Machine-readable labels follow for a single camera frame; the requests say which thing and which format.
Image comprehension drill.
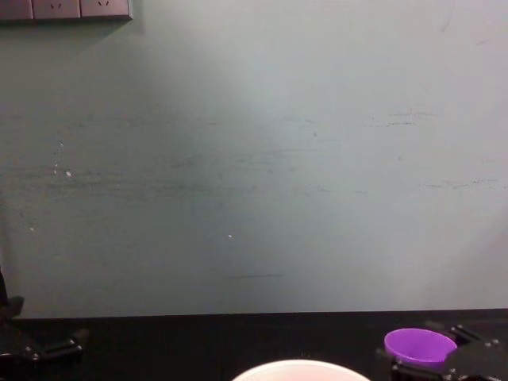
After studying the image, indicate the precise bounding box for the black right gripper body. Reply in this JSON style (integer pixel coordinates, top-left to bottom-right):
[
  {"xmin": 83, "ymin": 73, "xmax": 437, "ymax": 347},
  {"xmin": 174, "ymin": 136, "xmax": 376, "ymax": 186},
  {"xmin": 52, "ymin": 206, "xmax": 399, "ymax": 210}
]
[{"xmin": 439, "ymin": 340, "xmax": 508, "ymax": 381}]

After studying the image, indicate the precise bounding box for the purple plastic cup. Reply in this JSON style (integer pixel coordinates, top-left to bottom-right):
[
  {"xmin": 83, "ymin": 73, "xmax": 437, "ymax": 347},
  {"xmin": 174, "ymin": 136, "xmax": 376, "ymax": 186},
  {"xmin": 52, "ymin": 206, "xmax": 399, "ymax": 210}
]
[{"xmin": 383, "ymin": 327, "xmax": 459, "ymax": 366}]

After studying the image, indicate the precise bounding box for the black table cloth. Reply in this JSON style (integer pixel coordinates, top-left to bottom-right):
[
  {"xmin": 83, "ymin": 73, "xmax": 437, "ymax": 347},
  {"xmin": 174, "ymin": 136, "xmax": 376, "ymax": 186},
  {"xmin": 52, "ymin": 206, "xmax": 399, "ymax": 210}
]
[{"xmin": 0, "ymin": 308, "xmax": 508, "ymax": 381}]

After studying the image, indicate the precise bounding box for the grey wall socket panel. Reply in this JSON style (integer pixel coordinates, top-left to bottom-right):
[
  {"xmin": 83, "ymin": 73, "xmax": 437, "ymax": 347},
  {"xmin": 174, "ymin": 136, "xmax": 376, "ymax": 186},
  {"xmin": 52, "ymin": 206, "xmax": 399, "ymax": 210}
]
[
  {"xmin": 0, "ymin": 0, "xmax": 34, "ymax": 21},
  {"xmin": 79, "ymin": 0, "xmax": 133, "ymax": 21},
  {"xmin": 32, "ymin": 0, "xmax": 82, "ymax": 21}
]

